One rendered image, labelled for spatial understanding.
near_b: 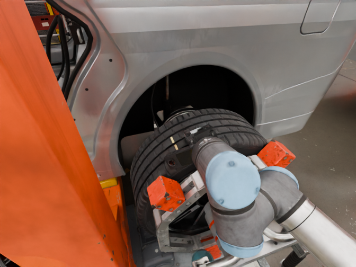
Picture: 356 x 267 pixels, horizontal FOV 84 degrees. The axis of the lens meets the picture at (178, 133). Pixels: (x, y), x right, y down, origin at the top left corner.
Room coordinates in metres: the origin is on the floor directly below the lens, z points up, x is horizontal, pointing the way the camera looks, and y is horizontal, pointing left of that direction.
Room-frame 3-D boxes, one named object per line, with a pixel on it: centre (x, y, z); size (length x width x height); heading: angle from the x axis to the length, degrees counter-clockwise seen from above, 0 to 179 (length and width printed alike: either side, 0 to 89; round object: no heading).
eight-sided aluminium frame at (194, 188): (0.42, -0.18, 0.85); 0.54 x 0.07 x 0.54; 108
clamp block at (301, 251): (0.28, -0.40, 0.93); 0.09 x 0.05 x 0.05; 18
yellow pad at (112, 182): (0.71, 0.43, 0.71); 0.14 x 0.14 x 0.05; 18
